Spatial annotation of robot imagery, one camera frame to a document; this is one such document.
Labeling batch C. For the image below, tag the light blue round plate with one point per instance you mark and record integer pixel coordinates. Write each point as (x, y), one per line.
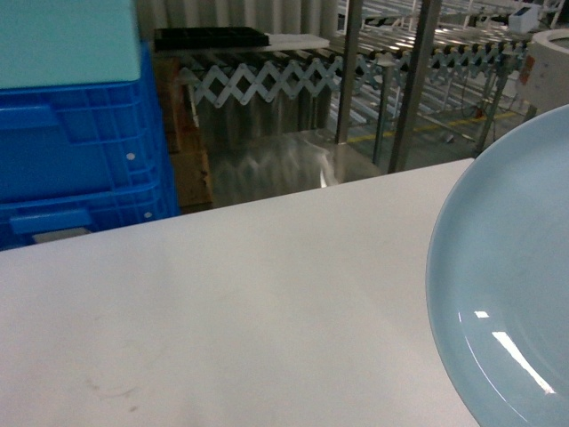
(497, 278)

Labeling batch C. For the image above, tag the black flat tray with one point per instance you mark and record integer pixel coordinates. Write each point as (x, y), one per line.
(168, 39)

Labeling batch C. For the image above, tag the blue crate upper right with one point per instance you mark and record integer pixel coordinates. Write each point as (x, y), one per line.
(71, 140)

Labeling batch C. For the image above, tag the blue crate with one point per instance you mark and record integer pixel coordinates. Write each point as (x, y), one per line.
(71, 140)
(22, 222)

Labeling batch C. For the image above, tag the expandable roller conveyor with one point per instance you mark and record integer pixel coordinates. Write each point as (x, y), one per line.
(222, 77)

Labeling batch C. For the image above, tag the blue crate lower right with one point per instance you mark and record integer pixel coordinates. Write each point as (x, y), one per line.
(22, 222)

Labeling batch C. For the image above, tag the teal foam box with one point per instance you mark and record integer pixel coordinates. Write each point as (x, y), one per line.
(46, 43)

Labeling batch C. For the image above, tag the white round machine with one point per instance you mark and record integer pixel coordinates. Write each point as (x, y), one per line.
(546, 86)

